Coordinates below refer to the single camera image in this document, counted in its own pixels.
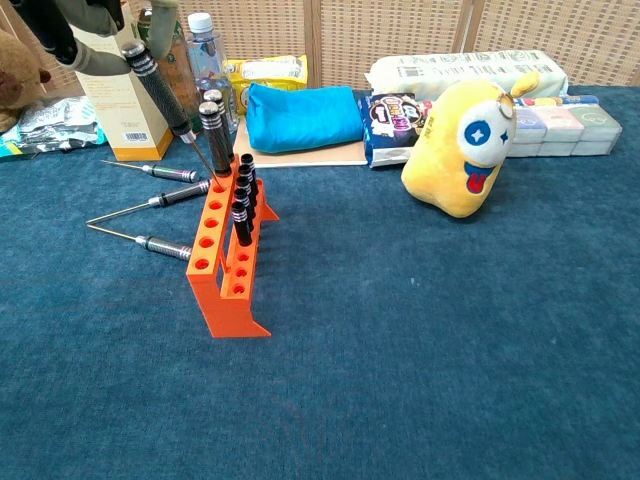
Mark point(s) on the tall yellow carton box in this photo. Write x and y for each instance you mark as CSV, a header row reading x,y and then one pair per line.
x,y
125,115

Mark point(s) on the silver foil wipes pack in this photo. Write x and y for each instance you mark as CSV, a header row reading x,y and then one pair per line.
x,y
55,122

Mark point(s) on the dark blue printed packet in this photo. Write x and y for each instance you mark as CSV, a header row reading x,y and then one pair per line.
x,y
390,120

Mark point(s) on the blue felt table cover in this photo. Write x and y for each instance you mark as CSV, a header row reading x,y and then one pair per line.
x,y
400,350

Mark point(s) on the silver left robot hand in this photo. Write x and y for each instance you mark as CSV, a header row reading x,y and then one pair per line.
x,y
95,15

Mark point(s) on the blue folded cloth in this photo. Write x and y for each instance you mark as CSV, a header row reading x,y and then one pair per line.
x,y
300,117

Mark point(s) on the colourful plastic case set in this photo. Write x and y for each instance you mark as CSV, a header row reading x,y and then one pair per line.
x,y
565,130

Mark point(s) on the green tea bottle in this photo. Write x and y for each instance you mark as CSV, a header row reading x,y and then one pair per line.
x,y
187,85

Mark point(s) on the wicker folding screen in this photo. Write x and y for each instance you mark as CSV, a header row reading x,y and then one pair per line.
x,y
400,30

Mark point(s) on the white paper roll pack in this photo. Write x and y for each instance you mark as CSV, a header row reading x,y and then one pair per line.
x,y
435,70

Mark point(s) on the orange tool rack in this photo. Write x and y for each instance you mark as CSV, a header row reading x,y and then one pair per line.
x,y
220,305

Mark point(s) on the brown capybara plush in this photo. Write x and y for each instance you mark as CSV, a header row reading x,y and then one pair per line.
x,y
15,75

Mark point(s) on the dark grey precision screwdriver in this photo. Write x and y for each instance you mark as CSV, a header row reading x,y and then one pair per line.
x,y
170,173

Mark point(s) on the clear water bottle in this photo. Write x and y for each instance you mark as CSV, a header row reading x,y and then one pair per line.
x,y
205,55

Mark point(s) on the yellow plush toy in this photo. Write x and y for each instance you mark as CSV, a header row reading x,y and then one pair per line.
x,y
450,165

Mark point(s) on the beige flat board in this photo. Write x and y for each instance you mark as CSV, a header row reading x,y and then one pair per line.
x,y
310,157

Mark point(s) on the large silver-capped screwdriver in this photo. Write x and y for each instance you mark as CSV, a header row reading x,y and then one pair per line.
x,y
217,145
212,95

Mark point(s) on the plastic food wrap box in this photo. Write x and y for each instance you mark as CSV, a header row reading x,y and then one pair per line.
x,y
560,100

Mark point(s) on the yellow snack bag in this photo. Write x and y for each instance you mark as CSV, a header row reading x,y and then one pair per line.
x,y
270,70

